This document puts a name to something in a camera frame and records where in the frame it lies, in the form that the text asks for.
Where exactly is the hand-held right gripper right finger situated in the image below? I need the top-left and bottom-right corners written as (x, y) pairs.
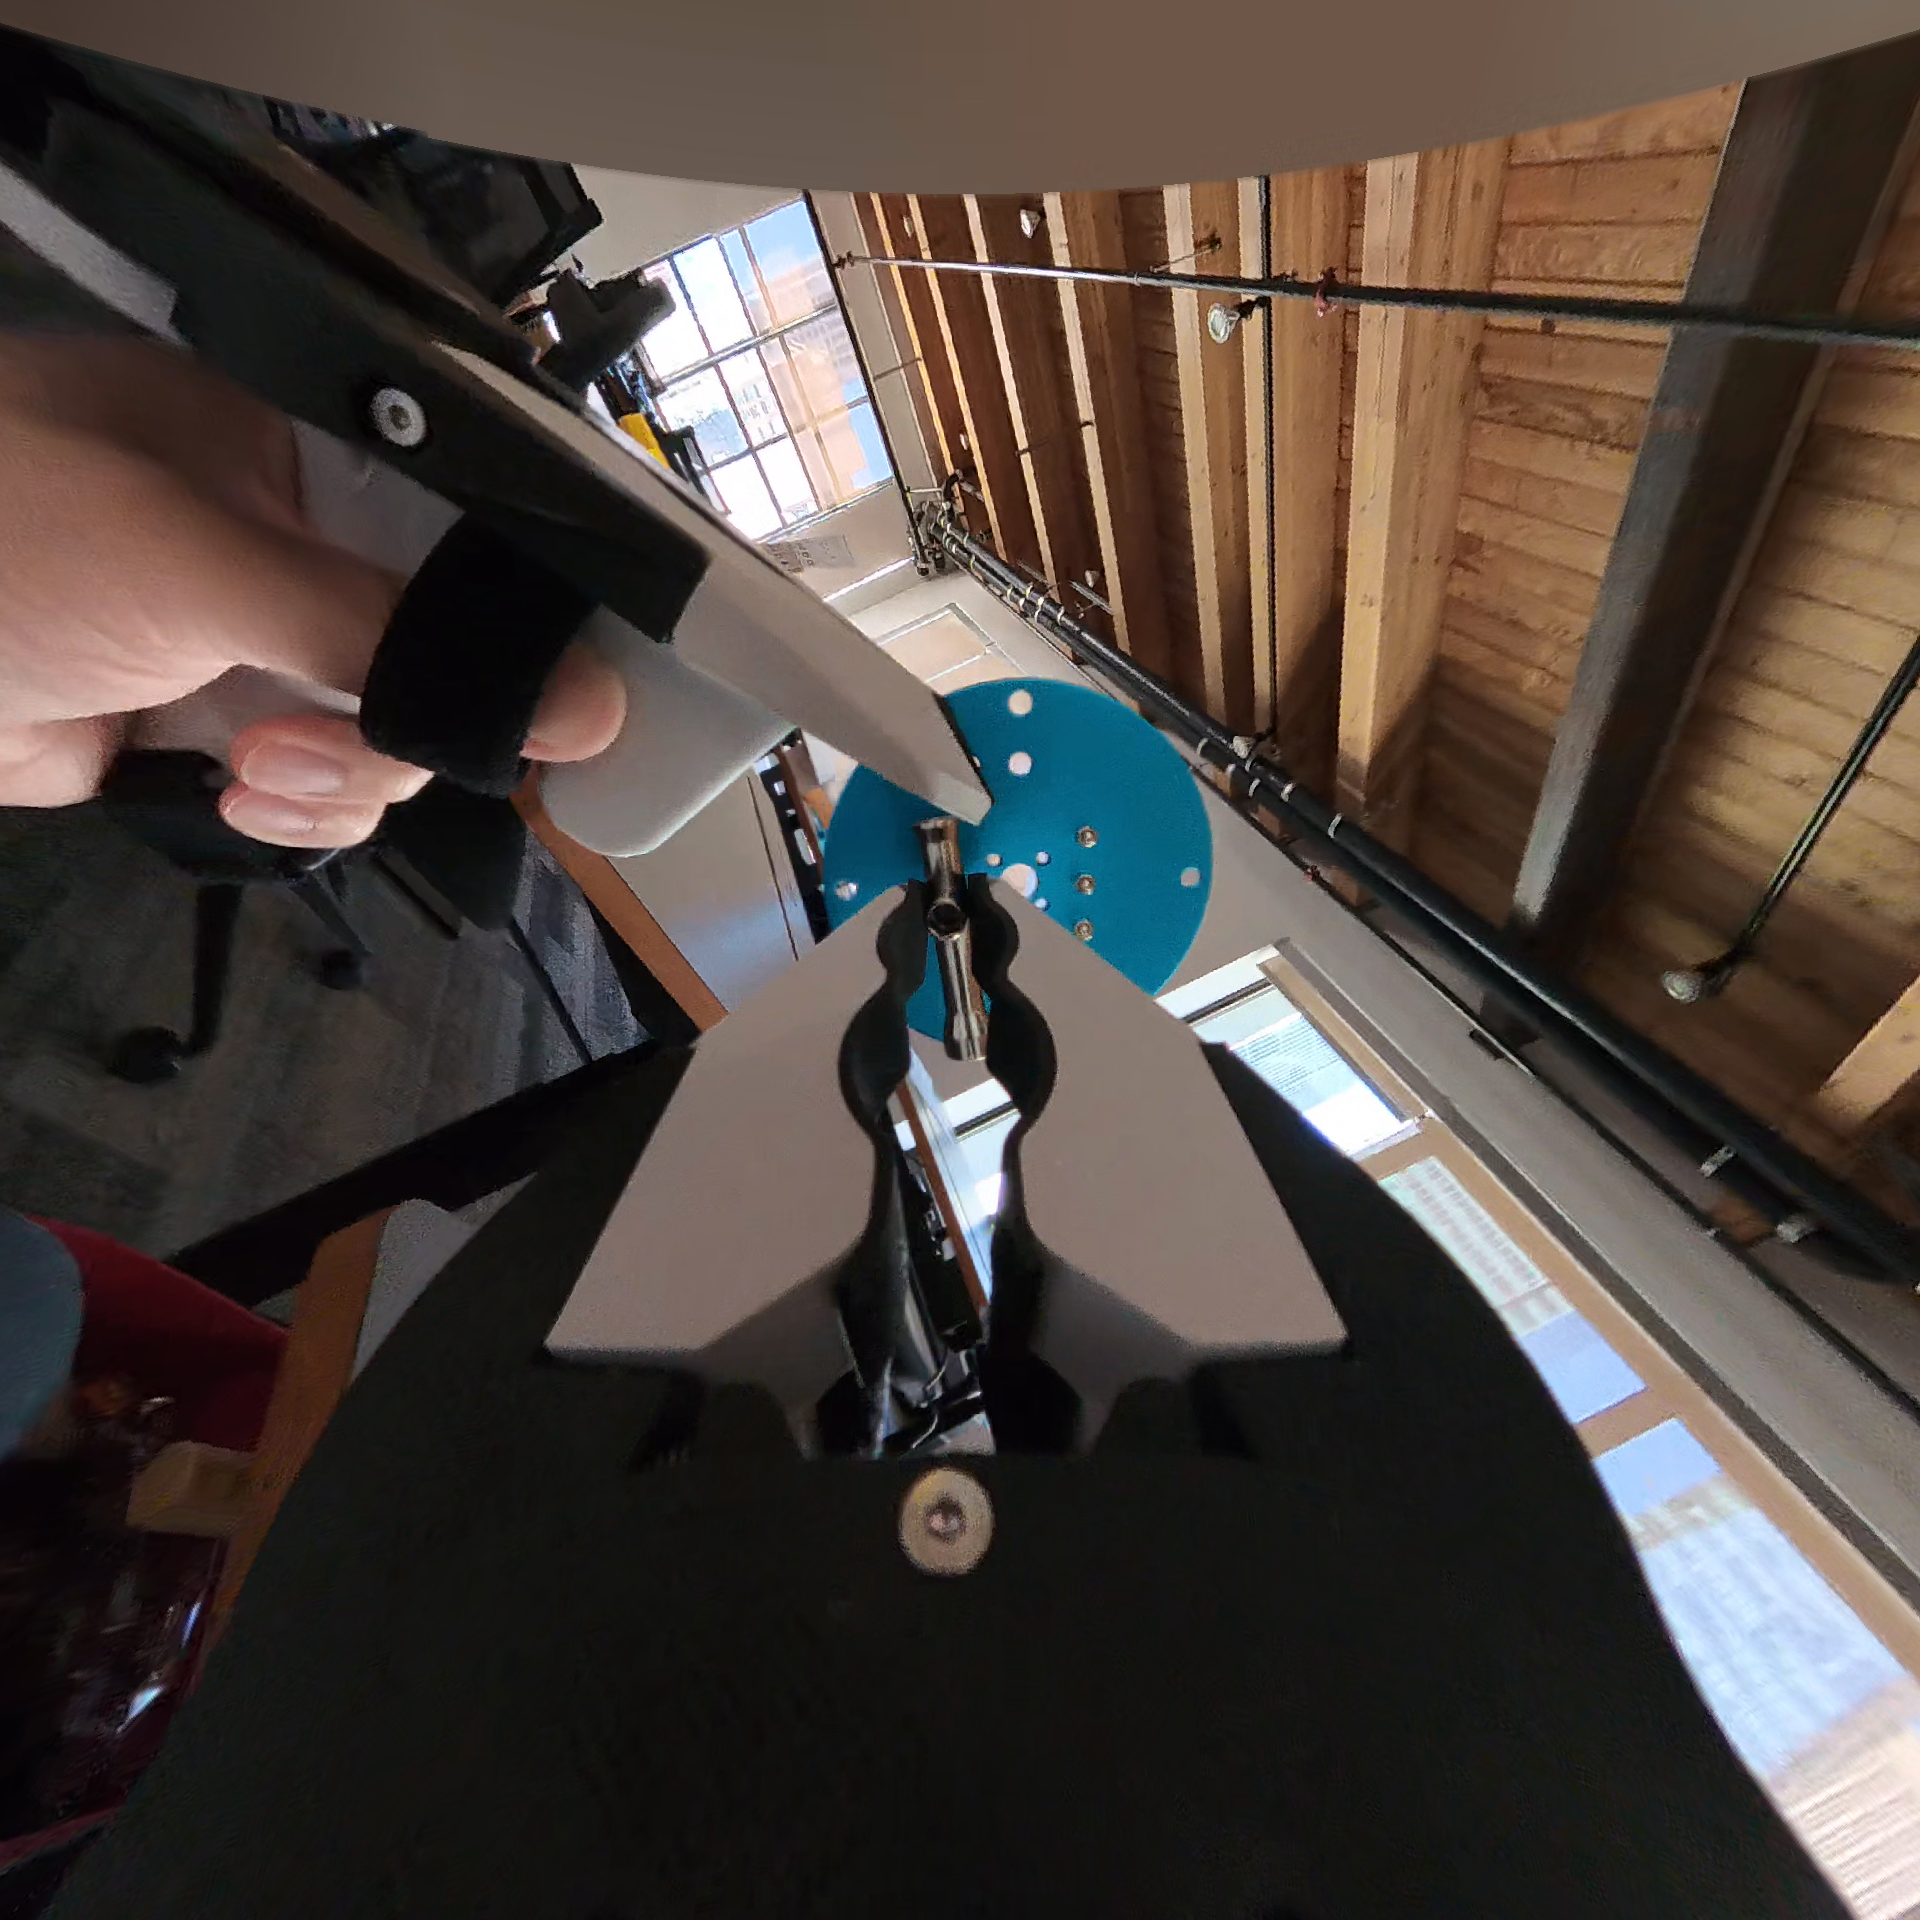
top-left (966, 873), bottom-right (1348, 1452)

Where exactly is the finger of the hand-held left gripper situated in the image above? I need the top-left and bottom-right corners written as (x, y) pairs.
top-left (441, 346), bottom-right (993, 828)

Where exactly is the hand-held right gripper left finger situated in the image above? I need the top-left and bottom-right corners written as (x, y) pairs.
top-left (544, 882), bottom-right (927, 1456)

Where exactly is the small metal socket wrench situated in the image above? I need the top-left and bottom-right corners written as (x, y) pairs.
top-left (916, 817), bottom-right (992, 1065)

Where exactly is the person's left hand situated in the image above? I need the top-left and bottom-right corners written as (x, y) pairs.
top-left (0, 335), bottom-right (630, 848)

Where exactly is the multi-pane grid window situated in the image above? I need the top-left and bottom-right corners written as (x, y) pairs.
top-left (630, 200), bottom-right (897, 544)

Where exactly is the thick black ceiling pipe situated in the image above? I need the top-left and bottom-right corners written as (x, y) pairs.
top-left (908, 503), bottom-right (1920, 1292)

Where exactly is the black office chair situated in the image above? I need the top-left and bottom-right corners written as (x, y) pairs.
top-left (104, 878), bottom-right (377, 1087)

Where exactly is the red bag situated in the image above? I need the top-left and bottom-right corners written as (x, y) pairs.
top-left (0, 1218), bottom-right (289, 1854)

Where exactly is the person's blue clothing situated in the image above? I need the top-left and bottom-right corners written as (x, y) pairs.
top-left (0, 1209), bottom-right (86, 1460)

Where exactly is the large wood-framed window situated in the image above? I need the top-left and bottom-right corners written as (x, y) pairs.
top-left (1183, 944), bottom-right (1920, 1920)

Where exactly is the black ceiling conduit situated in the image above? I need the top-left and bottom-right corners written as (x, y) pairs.
top-left (1709, 639), bottom-right (1920, 982)

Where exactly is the thin black ceiling rod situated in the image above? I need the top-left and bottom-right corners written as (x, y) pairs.
top-left (831, 250), bottom-right (1920, 352)

